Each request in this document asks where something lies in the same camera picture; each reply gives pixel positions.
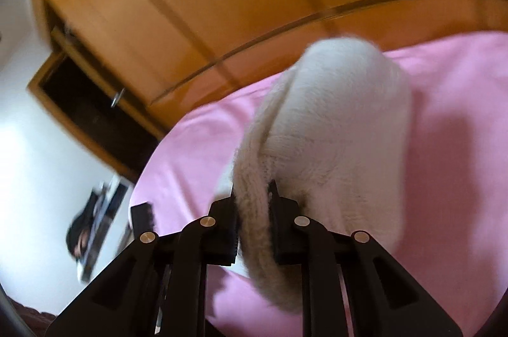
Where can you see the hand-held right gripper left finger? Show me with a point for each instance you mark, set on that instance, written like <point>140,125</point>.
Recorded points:
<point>233,234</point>

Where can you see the dark blurred object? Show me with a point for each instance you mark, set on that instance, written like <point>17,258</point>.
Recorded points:
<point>93,230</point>

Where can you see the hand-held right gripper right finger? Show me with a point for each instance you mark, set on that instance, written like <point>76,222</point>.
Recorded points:
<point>273,226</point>

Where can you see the white knitted sweater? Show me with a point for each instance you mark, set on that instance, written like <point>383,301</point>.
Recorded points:
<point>337,122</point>

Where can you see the pink bed sheet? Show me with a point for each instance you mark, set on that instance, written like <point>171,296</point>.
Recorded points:
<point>456,162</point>

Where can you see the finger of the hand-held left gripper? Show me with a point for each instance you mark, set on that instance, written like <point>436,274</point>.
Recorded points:
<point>142,218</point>

